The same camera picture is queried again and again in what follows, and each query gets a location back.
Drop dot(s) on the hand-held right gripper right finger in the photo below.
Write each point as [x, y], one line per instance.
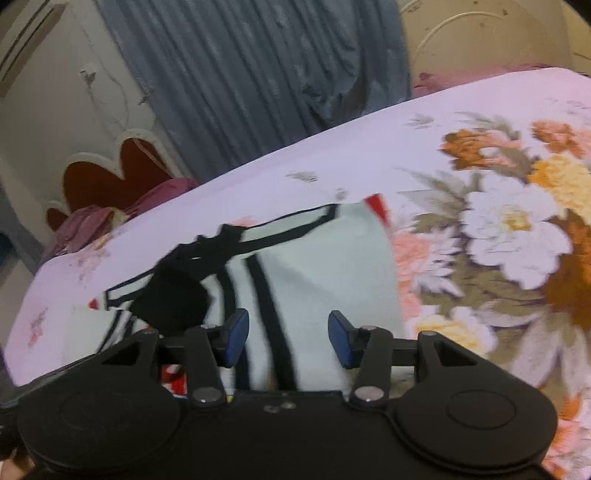
[339, 339]

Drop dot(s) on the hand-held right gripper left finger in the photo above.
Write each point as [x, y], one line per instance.
[236, 337]

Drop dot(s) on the striped knit sweater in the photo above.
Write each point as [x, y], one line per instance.
[318, 295]

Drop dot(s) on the magenta pillow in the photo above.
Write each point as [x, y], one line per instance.
[161, 194]

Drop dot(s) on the red heart-shaped headboard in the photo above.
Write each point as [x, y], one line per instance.
[106, 180]

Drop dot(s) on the floral pink bedsheet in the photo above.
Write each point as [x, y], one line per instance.
[461, 152]

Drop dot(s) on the grey-blue curtain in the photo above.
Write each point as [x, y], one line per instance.
[258, 74]

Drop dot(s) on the pink pillow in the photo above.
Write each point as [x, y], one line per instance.
[452, 76]

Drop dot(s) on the white air conditioner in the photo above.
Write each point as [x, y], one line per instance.
[25, 41]

